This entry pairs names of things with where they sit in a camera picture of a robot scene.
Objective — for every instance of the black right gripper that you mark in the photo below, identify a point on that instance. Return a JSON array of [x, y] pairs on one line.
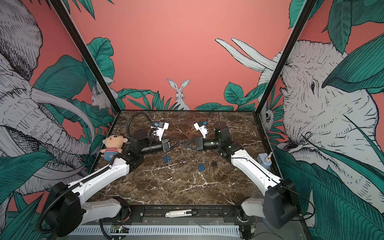
[[204, 144]]

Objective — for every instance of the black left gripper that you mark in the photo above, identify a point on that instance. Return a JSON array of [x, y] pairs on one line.
[[179, 141]]

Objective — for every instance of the blue padlock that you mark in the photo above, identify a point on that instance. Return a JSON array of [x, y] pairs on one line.
[[166, 158], [201, 167]]

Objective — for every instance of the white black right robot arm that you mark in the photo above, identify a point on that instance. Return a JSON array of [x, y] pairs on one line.
[[280, 204]]

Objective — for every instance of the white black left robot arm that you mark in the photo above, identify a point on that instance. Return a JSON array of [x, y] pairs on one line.
[[67, 206]]

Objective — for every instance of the plush doll striped shirt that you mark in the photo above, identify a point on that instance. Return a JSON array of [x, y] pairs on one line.
[[113, 146]]

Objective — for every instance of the white utility knife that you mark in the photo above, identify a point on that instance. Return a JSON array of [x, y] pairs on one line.
[[181, 213]]

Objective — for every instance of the small green circuit board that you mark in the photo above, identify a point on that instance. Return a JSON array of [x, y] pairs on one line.
[[119, 230]]

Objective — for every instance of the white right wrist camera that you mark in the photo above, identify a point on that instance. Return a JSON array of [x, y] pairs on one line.
[[202, 128]]

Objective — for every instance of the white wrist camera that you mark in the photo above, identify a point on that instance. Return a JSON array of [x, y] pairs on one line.
[[159, 129], [202, 128]]

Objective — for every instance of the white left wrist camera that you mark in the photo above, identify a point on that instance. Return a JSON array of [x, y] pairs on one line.
[[159, 129]]

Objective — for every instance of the black front mounting rail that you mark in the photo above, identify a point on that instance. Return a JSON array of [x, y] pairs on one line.
[[137, 213]]

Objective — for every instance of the white slotted cable duct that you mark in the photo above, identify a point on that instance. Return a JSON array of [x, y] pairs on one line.
[[154, 230]]

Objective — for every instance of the black right frame post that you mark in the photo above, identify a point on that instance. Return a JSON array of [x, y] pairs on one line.
[[298, 27]]

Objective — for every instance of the black frame post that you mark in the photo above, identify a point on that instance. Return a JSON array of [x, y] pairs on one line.
[[67, 21], [298, 27]]

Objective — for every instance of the black left frame post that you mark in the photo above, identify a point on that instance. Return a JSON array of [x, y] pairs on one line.
[[67, 21]]

